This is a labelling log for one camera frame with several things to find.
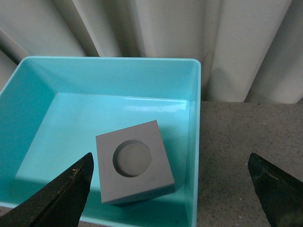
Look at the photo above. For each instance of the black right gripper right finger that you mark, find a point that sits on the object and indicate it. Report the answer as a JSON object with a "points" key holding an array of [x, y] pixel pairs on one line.
{"points": [[279, 193]]}

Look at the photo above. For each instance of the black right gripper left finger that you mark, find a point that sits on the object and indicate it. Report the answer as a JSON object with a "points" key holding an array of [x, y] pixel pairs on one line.
{"points": [[58, 204]]}

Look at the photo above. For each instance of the gray block with round hole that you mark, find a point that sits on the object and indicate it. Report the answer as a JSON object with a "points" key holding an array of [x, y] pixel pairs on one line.
{"points": [[133, 165]]}

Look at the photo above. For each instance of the blue plastic box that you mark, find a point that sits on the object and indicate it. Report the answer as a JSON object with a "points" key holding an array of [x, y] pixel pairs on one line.
{"points": [[52, 109]]}

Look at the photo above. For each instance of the white curtain backdrop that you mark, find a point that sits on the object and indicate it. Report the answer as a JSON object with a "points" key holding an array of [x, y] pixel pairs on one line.
{"points": [[250, 50]]}

